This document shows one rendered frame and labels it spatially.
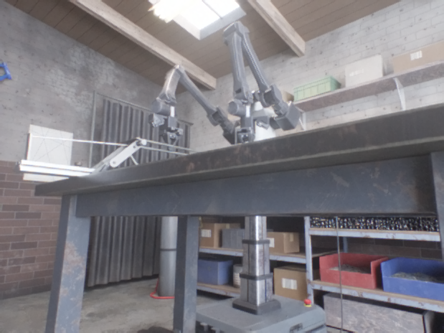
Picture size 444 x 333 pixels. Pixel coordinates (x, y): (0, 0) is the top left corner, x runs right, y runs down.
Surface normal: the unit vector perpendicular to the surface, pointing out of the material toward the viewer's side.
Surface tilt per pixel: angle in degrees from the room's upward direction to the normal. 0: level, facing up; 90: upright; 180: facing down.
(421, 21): 90
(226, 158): 90
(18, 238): 90
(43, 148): 90
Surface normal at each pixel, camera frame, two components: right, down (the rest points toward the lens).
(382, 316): -0.64, -0.13
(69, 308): 0.77, -0.11
